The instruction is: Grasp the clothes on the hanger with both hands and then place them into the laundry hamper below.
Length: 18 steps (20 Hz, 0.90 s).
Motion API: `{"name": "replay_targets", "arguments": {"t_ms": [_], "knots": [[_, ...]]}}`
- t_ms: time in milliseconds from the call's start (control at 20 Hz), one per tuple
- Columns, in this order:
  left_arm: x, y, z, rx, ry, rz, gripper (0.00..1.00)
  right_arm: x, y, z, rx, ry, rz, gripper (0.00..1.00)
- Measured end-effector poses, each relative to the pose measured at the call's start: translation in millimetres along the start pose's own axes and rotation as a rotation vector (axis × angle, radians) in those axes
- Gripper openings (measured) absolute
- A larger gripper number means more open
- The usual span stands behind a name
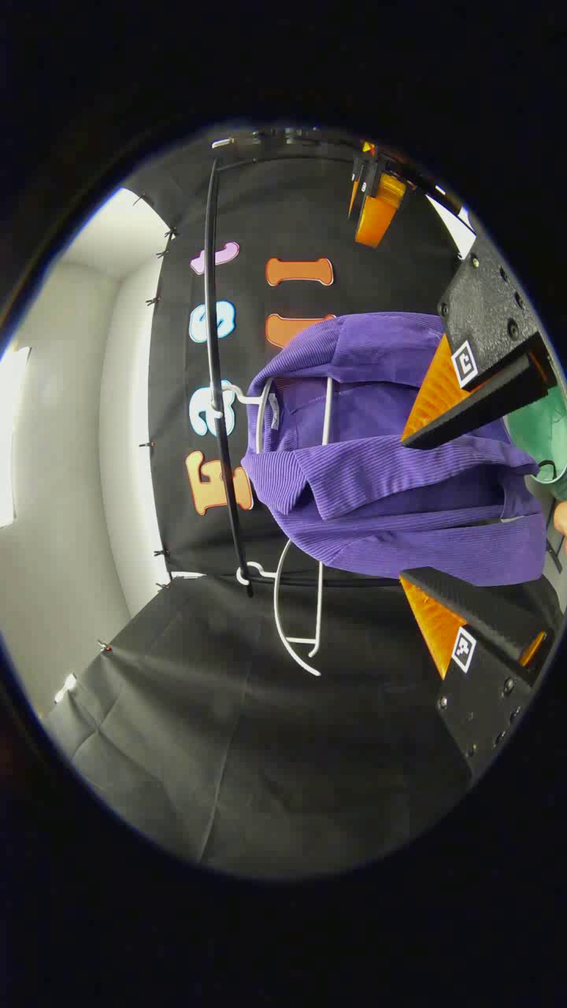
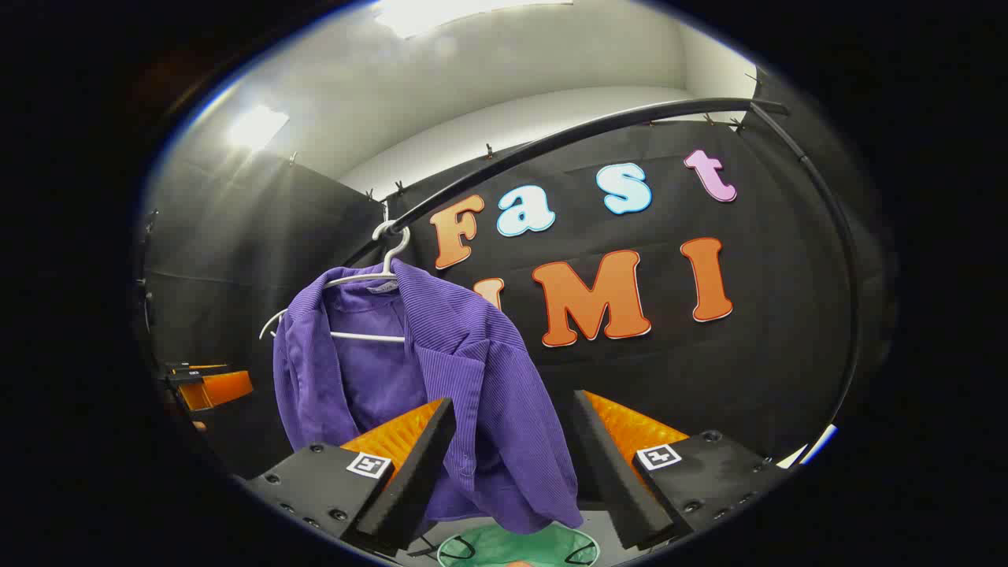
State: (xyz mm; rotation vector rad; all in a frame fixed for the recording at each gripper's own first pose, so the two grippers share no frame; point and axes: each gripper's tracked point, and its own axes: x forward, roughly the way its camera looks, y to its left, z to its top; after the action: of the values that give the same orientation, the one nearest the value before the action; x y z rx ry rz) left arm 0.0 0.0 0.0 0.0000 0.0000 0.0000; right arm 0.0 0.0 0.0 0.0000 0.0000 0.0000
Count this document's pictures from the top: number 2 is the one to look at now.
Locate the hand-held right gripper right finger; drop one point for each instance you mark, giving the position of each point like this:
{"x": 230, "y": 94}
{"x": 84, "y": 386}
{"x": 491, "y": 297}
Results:
{"x": 610, "y": 465}

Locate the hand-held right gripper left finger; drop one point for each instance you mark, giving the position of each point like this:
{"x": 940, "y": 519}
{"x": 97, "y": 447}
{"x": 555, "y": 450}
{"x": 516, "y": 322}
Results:
{"x": 417, "y": 465}

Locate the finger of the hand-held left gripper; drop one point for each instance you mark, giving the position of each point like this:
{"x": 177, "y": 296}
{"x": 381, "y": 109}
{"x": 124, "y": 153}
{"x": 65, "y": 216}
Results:
{"x": 224, "y": 390}

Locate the green laundry hamper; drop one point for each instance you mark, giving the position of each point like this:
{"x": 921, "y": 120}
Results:
{"x": 512, "y": 549}

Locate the white clothes hanger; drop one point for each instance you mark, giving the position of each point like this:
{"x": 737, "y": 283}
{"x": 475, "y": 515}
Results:
{"x": 362, "y": 337}

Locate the plain black backdrop cloth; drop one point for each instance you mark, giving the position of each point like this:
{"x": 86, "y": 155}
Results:
{"x": 236, "y": 260}

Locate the ceiling light panel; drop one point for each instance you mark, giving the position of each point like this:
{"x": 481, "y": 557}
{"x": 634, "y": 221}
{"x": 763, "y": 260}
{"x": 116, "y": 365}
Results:
{"x": 441, "y": 14}
{"x": 256, "y": 127}

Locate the black clothes rail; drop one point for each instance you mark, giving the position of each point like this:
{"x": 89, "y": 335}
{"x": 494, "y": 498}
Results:
{"x": 591, "y": 126}

